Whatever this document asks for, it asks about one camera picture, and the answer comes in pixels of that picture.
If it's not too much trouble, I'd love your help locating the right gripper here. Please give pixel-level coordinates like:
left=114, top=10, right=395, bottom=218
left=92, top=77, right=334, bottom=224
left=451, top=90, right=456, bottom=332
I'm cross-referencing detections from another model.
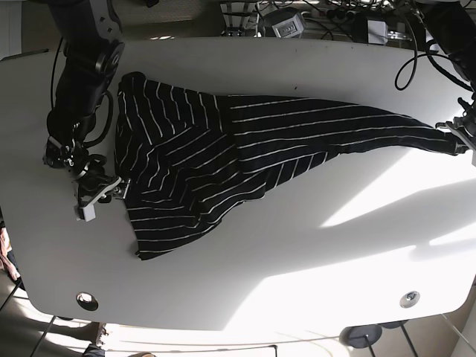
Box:
left=73, top=170, right=130, bottom=212

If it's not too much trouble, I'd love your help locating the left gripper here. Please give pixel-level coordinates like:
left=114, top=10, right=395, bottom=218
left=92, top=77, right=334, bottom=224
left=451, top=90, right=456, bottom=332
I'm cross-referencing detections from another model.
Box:
left=435, top=112, right=475, bottom=156

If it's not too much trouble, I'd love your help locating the black white striped shirt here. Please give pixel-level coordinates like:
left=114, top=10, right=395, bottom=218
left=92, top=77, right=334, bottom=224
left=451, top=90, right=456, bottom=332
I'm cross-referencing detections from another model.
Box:
left=115, top=72, right=465, bottom=260

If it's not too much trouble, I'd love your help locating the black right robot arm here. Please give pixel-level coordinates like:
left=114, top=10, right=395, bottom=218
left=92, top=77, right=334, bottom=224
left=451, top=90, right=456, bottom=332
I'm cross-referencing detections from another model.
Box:
left=43, top=1, right=130, bottom=222

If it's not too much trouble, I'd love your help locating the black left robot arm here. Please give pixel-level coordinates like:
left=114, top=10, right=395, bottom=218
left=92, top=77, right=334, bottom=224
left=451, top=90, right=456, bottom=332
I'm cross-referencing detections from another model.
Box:
left=399, top=1, right=475, bottom=155

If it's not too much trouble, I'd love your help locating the left table grommet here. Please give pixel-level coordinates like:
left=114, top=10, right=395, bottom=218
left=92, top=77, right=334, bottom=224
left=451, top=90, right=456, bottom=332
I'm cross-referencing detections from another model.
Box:
left=76, top=292, right=99, bottom=312

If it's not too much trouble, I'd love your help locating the table grommet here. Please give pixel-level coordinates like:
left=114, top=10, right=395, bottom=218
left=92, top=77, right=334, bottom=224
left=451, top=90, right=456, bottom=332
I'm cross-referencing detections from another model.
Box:
left=76, top=292, right=99, bottom=312
left=399, top=291, right=420, bottom=309

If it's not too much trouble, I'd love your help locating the grey power adapter box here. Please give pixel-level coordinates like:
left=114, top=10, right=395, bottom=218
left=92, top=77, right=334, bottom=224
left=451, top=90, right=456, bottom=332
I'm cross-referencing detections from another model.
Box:
left=367, top=20, right=389, bottom=46

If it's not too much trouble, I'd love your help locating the right table grommet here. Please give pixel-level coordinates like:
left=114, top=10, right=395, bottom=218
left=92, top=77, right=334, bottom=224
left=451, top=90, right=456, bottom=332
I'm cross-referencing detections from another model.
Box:
left=399, top=291, right=420, bottom=309

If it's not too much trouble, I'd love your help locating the grey socket box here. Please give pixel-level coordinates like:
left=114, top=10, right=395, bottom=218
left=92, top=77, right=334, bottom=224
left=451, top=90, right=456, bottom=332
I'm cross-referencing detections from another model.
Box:
left=265, top=7, right=305, bottom=39

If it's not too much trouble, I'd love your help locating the round black stand base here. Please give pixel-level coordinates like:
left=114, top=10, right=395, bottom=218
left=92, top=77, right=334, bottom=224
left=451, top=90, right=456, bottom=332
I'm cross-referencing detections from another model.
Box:
left=339, top=324, right=382, bottom=349

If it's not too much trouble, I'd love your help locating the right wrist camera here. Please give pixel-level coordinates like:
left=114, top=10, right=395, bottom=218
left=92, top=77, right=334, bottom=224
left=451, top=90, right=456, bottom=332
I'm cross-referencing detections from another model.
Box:
left=74, top=205, right=96, bottom=222

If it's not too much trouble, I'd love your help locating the black looping arm cable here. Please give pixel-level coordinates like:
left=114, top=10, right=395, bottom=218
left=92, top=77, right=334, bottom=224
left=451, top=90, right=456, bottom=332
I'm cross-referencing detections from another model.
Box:
left=393, top=7, right=443, bottom=91

